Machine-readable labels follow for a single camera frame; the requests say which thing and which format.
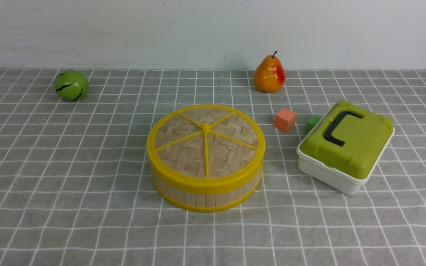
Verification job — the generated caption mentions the green cube block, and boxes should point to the green cube block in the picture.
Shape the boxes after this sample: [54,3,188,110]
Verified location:
[304,115,321,135]

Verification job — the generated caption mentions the grey checked tablecloth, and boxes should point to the grey checked tablecloth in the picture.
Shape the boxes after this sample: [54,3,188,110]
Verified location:
[0,69,426,266]

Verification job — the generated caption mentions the yellow bamboo steamer lid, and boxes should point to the yellow bamboo steamer lid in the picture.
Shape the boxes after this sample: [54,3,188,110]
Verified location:
[146,104,266,195]

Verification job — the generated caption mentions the bamboo steamer base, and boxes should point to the bamboo steamer base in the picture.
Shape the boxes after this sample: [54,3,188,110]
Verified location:
[152,171,263,213]

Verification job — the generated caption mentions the green toy ball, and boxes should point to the green toy ball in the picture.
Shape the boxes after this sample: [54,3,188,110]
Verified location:
[54,69,89,101]

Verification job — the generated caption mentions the green lidded white box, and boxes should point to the green lidded white box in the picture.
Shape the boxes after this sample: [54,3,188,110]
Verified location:
[297,100,395,195]

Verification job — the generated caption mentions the orange toy pear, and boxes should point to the orange toy pear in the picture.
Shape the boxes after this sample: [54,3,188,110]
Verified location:
[254,51,286,93]

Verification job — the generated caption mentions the orange cube block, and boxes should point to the orange cube block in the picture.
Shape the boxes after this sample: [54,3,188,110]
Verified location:
[273,108,297,133]

